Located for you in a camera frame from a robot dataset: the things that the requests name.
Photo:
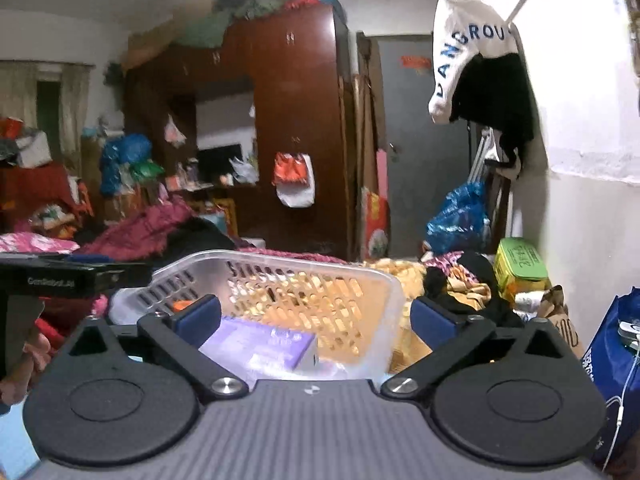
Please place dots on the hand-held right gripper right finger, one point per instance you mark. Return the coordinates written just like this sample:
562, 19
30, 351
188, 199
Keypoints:
431, 322

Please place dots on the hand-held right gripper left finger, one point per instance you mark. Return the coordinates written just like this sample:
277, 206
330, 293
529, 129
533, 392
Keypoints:
199, 316

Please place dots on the purple box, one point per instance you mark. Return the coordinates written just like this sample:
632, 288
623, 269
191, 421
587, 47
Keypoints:
265, 342

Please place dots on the white plastic basket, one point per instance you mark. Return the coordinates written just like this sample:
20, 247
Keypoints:
320, 285

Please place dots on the person's left hand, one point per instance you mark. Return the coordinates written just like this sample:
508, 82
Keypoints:
30, 360

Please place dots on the black cloth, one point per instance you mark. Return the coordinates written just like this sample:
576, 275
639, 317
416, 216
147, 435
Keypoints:
480, 305

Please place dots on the yellow printed blanket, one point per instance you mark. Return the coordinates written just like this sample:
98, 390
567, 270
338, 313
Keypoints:
400, 272

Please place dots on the magenta blanket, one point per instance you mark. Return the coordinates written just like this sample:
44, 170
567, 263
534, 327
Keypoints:
145, 230

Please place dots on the blue plastic bag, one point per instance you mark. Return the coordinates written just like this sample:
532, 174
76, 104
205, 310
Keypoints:
122, 157
457, 220

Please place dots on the green box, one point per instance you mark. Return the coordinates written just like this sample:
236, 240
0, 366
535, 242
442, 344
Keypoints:
520, 262

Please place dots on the red printed package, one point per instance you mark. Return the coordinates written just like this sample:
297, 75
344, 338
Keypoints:
376, 225

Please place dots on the brown paper bag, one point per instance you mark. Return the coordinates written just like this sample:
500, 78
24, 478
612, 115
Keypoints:
565, 327

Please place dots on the black monitor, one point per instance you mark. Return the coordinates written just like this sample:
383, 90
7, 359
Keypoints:
219, 160

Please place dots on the orange and white bag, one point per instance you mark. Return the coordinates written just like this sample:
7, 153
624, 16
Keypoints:
295, 177

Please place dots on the grey door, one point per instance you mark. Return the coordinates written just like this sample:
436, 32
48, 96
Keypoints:
420, 150

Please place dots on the pale curtain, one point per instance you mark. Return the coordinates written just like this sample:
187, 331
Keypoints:
75, 105

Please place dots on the blue tote bag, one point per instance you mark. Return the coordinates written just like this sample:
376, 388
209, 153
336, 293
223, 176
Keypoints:
607, 360

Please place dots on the white plastic bag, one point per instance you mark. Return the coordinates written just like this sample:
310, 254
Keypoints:
175, 132

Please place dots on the brown wooden wardrobe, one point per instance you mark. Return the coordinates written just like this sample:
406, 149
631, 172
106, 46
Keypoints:
295, 110

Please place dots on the black hanging garment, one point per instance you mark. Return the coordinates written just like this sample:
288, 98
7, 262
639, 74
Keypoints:
497, 95

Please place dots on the red door sign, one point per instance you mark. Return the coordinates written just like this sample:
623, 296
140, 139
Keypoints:
415, 63

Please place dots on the white printed garment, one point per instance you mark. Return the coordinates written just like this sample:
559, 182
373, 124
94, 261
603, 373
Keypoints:
452, 55

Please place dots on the pile of bundled cloths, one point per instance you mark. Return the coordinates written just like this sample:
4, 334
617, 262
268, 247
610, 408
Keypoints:
235, 15

